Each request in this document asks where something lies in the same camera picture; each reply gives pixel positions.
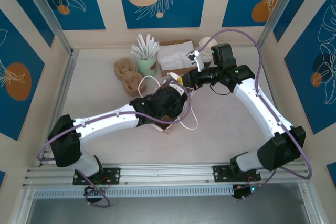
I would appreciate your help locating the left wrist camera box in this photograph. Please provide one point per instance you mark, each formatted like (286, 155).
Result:
(176, 87)

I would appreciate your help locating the brown cardboard napkin box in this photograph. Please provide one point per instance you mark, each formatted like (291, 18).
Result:
(168, 72)

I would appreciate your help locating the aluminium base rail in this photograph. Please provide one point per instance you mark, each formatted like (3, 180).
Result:
(168, 171)

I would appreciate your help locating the stack of pulp cup carriers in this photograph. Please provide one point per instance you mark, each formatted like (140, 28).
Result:
(131, 85)

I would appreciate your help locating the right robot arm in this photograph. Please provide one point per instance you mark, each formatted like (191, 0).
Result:
(260, 108)

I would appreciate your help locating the aluminium frame post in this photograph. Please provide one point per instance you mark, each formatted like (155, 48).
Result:
(21, 207)
(311, 205)
(50, 16)
(276, 11)

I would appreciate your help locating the white paper napkins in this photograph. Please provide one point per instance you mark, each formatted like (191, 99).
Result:
(170, 56)

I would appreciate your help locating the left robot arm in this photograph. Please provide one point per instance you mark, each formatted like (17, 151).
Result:
(105, 120)

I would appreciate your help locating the paper-wrapped straw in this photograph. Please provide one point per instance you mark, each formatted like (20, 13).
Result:
(148, 44)
(156, 47)
(136, 51)
(153, 47)
(141, 44)

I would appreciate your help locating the stack of white paper cups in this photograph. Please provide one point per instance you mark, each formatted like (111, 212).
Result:
(206, 57)

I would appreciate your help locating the aluminium side rail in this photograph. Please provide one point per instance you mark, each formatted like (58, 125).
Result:
(63, 85)

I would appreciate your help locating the mint green holder cup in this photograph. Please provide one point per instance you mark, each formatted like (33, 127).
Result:
(147, 66)

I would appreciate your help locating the pulp two-cup carrier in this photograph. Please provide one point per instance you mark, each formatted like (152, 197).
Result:
(165, 119)

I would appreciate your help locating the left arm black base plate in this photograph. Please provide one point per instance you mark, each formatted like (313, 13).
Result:
(113, 175)

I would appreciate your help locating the red and white paper bag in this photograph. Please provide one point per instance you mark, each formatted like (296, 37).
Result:
(168, 130)

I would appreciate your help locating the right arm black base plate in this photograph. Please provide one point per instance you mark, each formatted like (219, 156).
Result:
(221, 172)

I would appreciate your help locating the grey metal plate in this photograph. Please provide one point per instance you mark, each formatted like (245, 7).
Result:
(168, 212)

